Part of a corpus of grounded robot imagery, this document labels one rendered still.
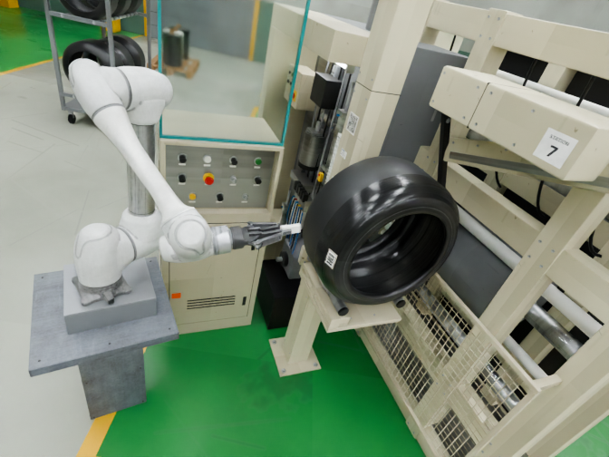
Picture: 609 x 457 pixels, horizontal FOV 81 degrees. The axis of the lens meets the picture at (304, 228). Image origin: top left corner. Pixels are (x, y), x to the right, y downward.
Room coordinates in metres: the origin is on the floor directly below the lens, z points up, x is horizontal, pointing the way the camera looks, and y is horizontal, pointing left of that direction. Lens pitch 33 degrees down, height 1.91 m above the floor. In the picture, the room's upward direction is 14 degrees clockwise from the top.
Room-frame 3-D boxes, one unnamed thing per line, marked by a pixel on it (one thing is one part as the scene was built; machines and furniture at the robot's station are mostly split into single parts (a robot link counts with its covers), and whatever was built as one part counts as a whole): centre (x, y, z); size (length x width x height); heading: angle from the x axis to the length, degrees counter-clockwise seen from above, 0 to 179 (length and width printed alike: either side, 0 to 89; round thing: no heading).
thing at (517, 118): (1.27, -0.60, 1.71); 0.61 x 0.25 x 0.15; 28
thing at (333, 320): (1.18, -0.15, 0.83); 0.36 x 0.09 x 0.06; 28
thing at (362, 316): (1.25, -0.27, 0.80); 0.37 x 0.36 x 0.02; 118
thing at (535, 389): (1.20, -0.67, 0.65); 0.90 x 0.02 x 0.70; 28
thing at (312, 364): (1.46, -0.14, 0.01); 0.27 x 0.27 x 0.02; 28
